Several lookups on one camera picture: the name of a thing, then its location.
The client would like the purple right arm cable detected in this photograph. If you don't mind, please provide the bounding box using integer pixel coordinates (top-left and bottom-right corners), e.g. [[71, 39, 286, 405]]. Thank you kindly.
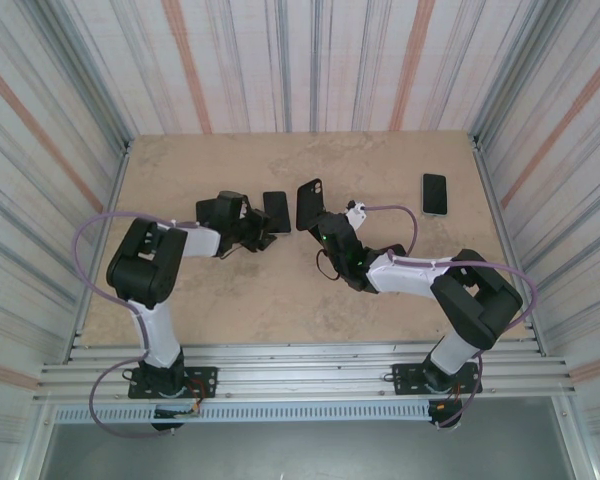
[[362, 203, 540, 430]]

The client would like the aluminium side rail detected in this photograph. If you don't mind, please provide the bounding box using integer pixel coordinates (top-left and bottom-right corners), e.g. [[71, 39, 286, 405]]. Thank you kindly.
[[69, 142, 132, 351], [469, 133, 549, 359]]

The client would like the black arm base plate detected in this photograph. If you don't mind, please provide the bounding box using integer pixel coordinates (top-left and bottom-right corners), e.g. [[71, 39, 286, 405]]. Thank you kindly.
[[390, 360, 483, 397], [128, 366, 218, 401]]

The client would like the aluminium front rail frame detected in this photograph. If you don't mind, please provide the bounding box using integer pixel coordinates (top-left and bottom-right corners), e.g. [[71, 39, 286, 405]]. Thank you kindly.
[[32, 341, 579, 403]]

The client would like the black screen smartphone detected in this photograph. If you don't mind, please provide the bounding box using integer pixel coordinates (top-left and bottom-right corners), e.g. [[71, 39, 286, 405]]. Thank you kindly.
[[262, 190, 292, 235], [421, 173, 450, 217]]

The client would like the aluminium corner post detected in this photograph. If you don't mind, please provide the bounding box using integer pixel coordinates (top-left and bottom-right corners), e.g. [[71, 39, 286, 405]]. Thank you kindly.
[[469, 0, 576, 149], [27, 0, 135, 154]]

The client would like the perforated metal cable tray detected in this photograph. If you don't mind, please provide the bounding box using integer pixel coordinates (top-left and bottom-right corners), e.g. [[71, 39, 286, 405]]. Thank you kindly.
[[53, 402, 431, 425]]

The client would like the black phone case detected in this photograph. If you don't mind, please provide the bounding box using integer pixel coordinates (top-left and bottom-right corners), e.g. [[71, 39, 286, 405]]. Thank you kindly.
[[296, 177, 327, 232]]

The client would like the grey metal sheet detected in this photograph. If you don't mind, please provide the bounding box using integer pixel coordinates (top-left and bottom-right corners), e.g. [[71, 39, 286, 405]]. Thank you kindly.
[[38, 422, 579, 480]]

